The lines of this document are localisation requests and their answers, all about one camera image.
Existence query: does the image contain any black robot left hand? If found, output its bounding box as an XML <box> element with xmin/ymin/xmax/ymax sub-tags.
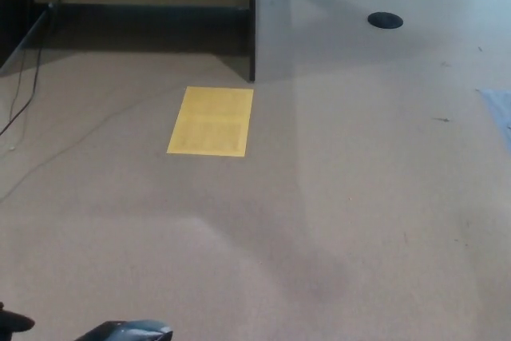
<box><xmin>0</xmin><ymin>303</ymin><xmax>36</xmax><ymax>334</ymax></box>

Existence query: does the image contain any black printed plastic bag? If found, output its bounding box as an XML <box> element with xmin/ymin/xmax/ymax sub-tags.
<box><xmin>77</xmin><ymin>319</ymin><xmax>175</xmax><ymax>341</ymax></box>

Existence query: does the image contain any yellow paper sheet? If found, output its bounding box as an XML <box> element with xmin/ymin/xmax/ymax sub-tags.
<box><xmin>165</xmin><ymin>85</ymin><xmax>255</xmax><ymax>157</ymax></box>

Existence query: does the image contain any low grey glossy panel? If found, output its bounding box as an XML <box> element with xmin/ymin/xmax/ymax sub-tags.
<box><xmin>0</xmin><ymin>4</ymin><xmax>53</xmax><ymax>77</ymax></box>

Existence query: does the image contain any grey desk panel black edge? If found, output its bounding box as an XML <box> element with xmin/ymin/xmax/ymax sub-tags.
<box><xmin>249</xmin><ymin>0</ymin><xmax>297</xmax><ymax>83</ymax></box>

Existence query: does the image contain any black round grommet cover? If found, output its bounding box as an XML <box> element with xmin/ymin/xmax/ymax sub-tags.
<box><xmin>367</xmin><ymin>11</ymin><xmax>404</xmax><ymax>30</ymax></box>

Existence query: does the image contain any thin grey floor cable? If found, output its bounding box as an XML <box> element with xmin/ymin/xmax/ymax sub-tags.
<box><xmin>0</xmin><ymin>89</ymin><xmax>188</xmax><ymax>200</ymax></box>

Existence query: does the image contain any thick black cable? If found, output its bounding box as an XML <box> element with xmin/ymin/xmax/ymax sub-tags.
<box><xmin>0</xmin><ymin>0</ymin><xmax>66</xmax><ymax>137</ymax></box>

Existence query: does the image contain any black wall baseboard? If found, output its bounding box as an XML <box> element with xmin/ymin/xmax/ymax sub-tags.
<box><xmin>52</xmin><ymin>2</ymin><xmax>252</xmax><ymax>23</ymax></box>

